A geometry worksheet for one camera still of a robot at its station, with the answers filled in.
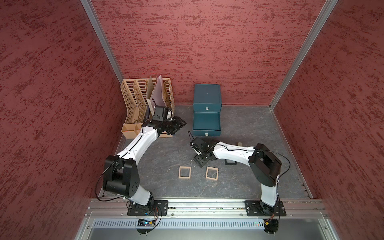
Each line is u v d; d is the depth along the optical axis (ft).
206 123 3.49
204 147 2.32
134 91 3.21
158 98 3.08
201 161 2.62
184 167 2.88
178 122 2.52
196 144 2.33
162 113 2.20
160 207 2.44
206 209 2.49
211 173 2.83
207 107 3.10
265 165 1.59
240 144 3.15
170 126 2.41
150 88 3.12
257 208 2.40
